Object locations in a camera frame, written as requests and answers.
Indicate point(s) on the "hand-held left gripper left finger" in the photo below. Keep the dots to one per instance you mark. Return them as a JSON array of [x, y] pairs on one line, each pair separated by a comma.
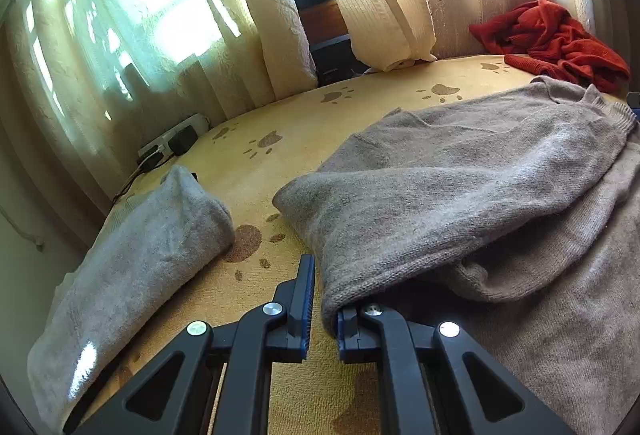
[[304, 295]]

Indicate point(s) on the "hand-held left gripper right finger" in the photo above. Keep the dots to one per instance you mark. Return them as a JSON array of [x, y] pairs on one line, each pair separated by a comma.
[[345, 332]]

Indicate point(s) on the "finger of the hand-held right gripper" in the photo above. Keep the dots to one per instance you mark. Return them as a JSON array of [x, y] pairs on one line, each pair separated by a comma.
[[634, 101]]

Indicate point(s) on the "red knit sweater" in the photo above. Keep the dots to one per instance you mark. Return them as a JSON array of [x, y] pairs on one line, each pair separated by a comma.
[[555, 35]]

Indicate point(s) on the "light grey folded sweater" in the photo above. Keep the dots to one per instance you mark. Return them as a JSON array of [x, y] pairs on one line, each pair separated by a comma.
[[140, 255]]

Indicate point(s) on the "yellow paw print blanket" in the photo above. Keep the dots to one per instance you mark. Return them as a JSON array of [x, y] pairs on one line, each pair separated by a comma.
[[300, 125]]

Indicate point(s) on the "black power adapter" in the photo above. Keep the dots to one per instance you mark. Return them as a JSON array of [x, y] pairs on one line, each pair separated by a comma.
[[182, 140]]

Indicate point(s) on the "small black plug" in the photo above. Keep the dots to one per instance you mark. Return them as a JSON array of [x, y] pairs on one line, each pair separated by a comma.
[[150, 161]]

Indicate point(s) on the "white power strip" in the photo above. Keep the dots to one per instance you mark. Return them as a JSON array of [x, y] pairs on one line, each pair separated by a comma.
[[195, 121]]

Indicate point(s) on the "black box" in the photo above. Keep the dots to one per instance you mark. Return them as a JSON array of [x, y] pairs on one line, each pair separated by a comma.
[[332, 60]]

